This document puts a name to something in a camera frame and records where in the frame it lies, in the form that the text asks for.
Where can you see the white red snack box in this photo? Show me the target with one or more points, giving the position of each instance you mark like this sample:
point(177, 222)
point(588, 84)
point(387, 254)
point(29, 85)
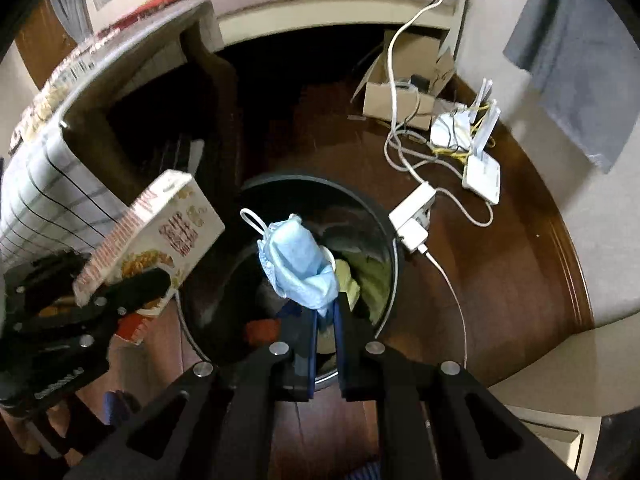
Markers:
point(165, 220)

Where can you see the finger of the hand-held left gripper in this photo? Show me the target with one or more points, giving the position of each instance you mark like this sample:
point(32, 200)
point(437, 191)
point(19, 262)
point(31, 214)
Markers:
point(137, 287)
point(52, 267)

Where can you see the brown wooden table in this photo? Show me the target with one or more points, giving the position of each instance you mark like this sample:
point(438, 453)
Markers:
point(150, 60)

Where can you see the long grey curtain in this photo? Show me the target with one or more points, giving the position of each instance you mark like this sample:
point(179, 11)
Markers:
point(580, 50)

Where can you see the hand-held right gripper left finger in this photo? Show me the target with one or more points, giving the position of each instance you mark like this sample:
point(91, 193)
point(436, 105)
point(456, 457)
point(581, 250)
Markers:
point(300, 332)

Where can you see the red plastic bag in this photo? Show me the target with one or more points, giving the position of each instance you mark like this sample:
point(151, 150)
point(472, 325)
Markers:
point(262, 331)

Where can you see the white black checkered tablecloth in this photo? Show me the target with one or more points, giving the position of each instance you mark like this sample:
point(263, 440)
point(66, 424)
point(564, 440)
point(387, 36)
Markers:
point(55, 190)

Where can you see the brown wooden door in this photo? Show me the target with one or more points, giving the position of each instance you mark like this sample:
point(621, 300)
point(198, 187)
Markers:
point(40, 45)

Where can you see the black round trash bin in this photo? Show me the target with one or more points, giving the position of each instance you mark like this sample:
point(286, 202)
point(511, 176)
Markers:
point(225, 270)

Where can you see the yellow cloth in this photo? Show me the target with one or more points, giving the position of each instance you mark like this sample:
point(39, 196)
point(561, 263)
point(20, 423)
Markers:
point(370, 275)

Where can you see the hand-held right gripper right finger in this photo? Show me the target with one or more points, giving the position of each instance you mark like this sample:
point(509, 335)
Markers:
point(351, 332)

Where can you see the blue face mask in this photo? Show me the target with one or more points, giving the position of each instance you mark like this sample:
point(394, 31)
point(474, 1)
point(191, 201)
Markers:
point(295, 260)

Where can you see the white power strip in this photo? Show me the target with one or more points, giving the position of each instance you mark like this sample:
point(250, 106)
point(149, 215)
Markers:
point(411, 205)

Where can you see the white router with antennas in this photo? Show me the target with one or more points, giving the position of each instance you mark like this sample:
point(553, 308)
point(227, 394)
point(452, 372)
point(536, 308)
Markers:
point(482, 175)

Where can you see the brown cardboard box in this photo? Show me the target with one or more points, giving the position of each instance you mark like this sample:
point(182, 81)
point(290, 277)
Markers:
point(395, 100)

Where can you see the small white modem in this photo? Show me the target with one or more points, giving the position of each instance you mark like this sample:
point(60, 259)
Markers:
point(450, 130)

